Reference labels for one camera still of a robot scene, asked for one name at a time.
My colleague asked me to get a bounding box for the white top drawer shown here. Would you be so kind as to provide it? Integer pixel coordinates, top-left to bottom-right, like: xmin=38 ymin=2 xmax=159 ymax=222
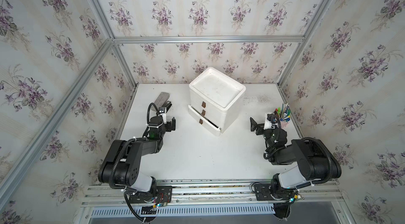
xmin=190 ymin=90 xmax=226 ymax=113

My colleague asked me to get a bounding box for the white three-drawer cabinet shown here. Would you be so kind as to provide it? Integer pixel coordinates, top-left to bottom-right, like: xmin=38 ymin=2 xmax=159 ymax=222
xmin=189 ymin=67 xmax=246 ymax=134

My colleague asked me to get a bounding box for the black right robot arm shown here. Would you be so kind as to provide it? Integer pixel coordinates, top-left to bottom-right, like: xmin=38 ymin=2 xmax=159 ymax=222
xmin=250 ymin=113 xmax=342 ymax=220

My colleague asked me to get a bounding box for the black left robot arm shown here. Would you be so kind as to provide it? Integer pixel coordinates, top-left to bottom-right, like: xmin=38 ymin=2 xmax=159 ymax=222
xmin=98 ymin=101 xmax=176 ymax=224

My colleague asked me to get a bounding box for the black stapler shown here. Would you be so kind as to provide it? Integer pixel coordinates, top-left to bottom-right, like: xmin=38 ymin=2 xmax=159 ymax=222
xmin=163 ymin=101 xmax=173 ymax=112

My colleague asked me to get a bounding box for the grey rectangular eraser block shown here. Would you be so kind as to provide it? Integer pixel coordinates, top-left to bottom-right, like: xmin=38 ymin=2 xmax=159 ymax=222
xmin=154 ymin=92 xmax=170 ymax=107

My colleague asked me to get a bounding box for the pink cup of pens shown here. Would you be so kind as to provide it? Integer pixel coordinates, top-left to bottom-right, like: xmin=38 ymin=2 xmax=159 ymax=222
xmin=274 ymin=103 xmax=291 ymax=128

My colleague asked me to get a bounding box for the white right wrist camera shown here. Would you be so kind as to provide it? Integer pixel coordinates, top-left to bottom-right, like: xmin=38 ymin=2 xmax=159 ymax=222
xmin=264 ymin=113 xmax=279 ymax=130

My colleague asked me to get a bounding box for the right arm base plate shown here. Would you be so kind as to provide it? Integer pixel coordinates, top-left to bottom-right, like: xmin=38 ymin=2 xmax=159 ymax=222
xmin=251 ymin=182 xmax=301 ymax=204

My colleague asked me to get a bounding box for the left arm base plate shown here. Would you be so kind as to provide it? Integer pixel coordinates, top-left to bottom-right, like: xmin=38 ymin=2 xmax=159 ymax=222
xmin=127 ymin=186 xmax=173 ymax=216

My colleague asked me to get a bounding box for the aluminium mounting rail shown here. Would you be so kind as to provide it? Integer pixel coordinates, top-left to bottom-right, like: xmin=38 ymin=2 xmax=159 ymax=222
xmin=80 ymin=179 xmax=344 ymax=207

